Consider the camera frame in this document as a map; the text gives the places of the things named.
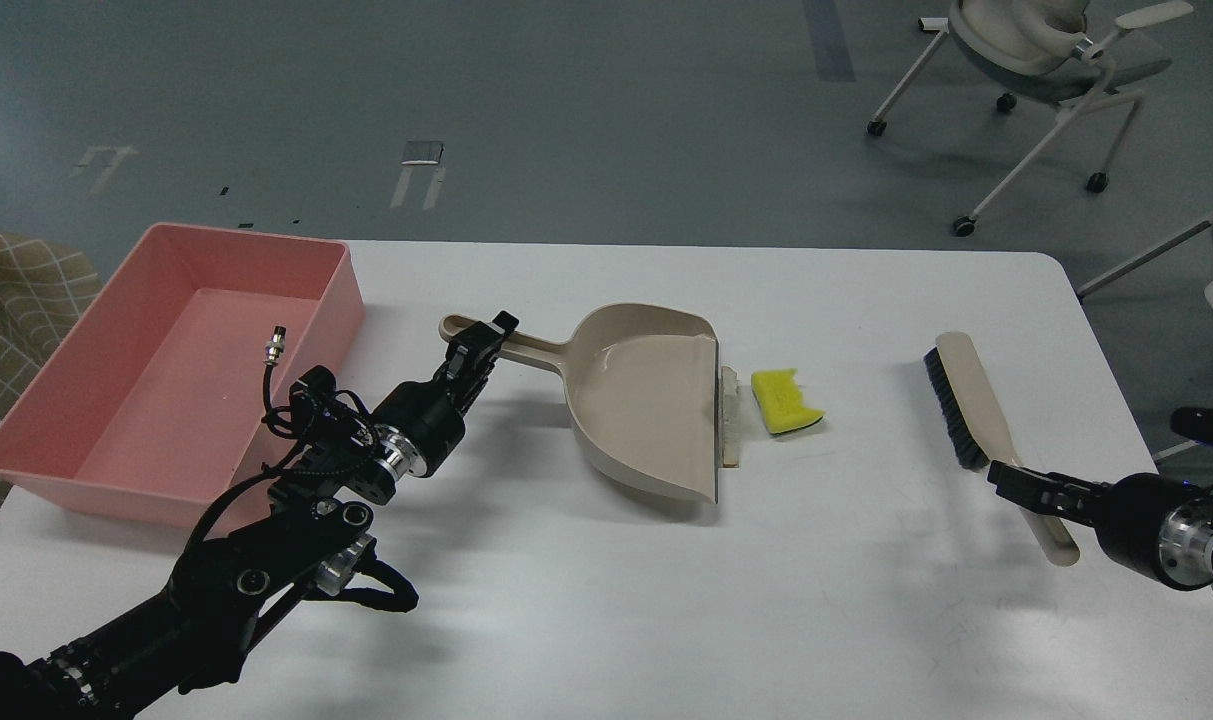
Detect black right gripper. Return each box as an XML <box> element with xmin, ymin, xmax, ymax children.
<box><xmin>987</xmin><ymin>461</ymin><xmax>1211</xmax><ymax>592</ymax></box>

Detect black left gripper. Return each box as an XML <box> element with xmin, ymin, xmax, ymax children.
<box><xmin>374</xmin><ymin>312</ymin><xmax>519</xmax><ymax>478</ymax></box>

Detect beige hand brush black bristles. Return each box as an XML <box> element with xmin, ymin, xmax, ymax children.
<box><xmin>923</xmin><ymin>331</ymin><xmax>1081</xmax><ymax>567</ymax></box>

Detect beige plastic dustpan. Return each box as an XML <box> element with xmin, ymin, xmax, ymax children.
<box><xmin>499</xmin><ymin>304</ymin><xmax>722</xmax><ymax>503</ymax></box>

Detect yellow sponge piece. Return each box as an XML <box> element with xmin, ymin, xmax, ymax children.
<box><xmin>748</xmin><ymin>368</ymin><xmax>826</xmax><ymax>436</ymax></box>

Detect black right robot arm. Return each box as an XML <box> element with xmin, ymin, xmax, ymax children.
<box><xmin>987</xmin><ymin>406</ymin><xmax>1213</xmax><ymax>592</ymax></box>

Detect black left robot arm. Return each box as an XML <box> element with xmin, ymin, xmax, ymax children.
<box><xmin>0</xmin><ymin>313</ymin><xmax>518</xmax><ymax>719</ymax></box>

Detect pink plastic bin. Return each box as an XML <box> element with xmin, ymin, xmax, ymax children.
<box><xmin>0</xmin><ymin>224</ymin><xmax>365</xmax><ymax>528</ymax></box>

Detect metal floor plate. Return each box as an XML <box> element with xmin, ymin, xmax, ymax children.
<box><xmin>400</xmin><ymin>139</ymin><xmax>445</xmax><ymax>167</ymax></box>

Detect white office chair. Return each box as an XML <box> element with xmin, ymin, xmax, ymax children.
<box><xmin>866</xmin><ymin>1</ymin><xmax>1194</xmax><ymax>238</ymax></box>

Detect beige checkered cloth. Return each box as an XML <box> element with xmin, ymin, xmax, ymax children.
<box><xmin>0</xmin><ymin>232</ymin><xmax>102</xmax><ymax>510</ymax></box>

